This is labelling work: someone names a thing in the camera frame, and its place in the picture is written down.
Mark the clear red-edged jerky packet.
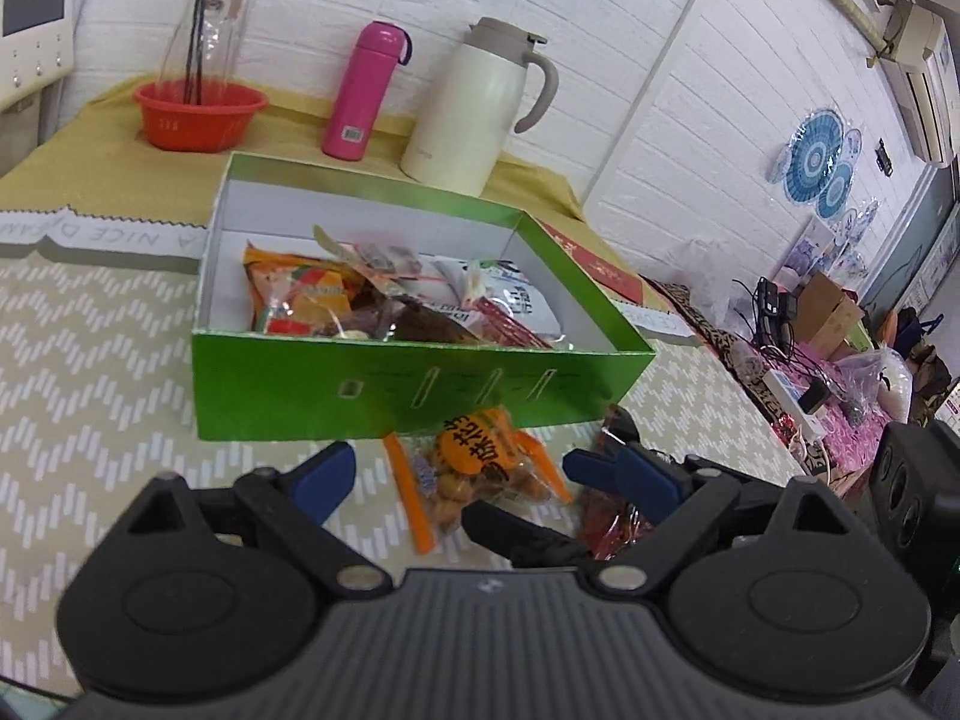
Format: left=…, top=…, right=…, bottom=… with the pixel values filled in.
left=353, top=242, right=423, bottom=278

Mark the orange peanut snack packet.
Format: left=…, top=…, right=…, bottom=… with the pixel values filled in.
left=382, top=406, right=573, bottom=554

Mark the mustard yellow cloth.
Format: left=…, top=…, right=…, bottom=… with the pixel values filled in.
left=0, top=73, right=587, bottom=231

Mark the orange green chinese snack bag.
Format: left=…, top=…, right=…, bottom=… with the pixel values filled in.
left=242, top=244, right=382, bottom=338

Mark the cream thermos jug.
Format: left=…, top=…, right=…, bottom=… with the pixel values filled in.
left=400, top=16, right=560, bottom=197

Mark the red plastic basket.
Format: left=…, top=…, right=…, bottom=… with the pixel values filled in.
left=133, top=82, right=268, bottom=153

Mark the red envelope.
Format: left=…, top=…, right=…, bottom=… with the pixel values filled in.
left=540, top=221, right=644, bottom=305

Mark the white cartoon snack bag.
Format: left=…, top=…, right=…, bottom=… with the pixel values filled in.
left=436, top=259, right=565, bottom=341

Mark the brown cardboard box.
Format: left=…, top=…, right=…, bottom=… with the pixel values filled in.
left=793, top=271, right=862, bottom=359

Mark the white water dispenser machine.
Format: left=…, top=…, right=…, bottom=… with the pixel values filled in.
left=2, top=0, right=85, bottom=172

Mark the white power strip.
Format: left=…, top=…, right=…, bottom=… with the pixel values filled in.
left=763, top=369, right=827, bottom=440

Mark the blue paper fan decoration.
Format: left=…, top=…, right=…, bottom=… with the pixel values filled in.
left=782, top=109, right=844, bottom=205

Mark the dark red snack packet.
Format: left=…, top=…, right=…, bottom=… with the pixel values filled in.
left=578, top=405, right=652, bottom=561

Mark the black chopsticks pair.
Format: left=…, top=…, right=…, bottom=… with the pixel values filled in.
left=182, top=0, right=205, bottom=106

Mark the pink thermos bottle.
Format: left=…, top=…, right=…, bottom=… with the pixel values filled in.
left=320, top=21, right=413, bottom=161

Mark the patterned tablecloth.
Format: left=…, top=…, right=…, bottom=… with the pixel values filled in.
left=2, top=208, right=802, bottom=697

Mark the wall air conditioner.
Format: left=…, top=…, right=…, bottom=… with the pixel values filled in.
left=880, top=0, right=958, bottom=167

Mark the green cardboard box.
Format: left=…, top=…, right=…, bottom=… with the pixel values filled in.
left=192, top=153, right=654, bottom=442

